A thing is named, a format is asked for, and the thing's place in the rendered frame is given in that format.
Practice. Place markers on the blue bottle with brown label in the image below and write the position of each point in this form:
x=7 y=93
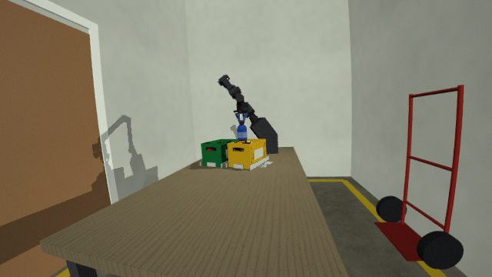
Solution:
x=242 y=131

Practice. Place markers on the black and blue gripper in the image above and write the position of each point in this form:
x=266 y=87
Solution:
x=244 y=114

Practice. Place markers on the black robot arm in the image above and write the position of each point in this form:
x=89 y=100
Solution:
x=241 y=105

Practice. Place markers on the green crate with dividers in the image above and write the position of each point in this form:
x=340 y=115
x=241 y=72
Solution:
x=220 y=153

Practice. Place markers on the white pick list paper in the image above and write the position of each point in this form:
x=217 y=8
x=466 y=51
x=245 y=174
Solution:
x=265 y=164

